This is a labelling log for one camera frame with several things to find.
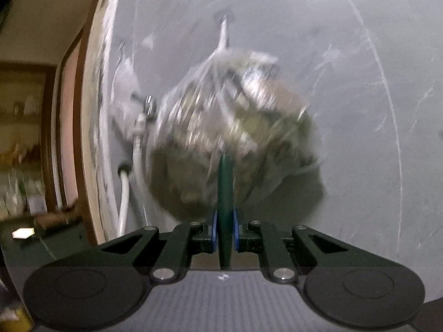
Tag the clear bag of dried greens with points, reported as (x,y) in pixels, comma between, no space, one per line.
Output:
(207,117)

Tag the wooden shelf unit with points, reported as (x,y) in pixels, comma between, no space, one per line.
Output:
(31,117)

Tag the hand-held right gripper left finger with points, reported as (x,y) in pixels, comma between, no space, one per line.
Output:
(214,231)

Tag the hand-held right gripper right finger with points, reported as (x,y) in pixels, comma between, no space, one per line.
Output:
(236,231)

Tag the brown wooden object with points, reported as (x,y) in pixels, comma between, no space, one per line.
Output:
(55,218)

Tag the metal wall tap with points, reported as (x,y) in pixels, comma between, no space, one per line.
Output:
(148,105)

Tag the small clear plastic bag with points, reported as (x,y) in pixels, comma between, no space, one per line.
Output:
(126,83)

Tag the dark appliance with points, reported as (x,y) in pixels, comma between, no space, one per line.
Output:
(41,249)

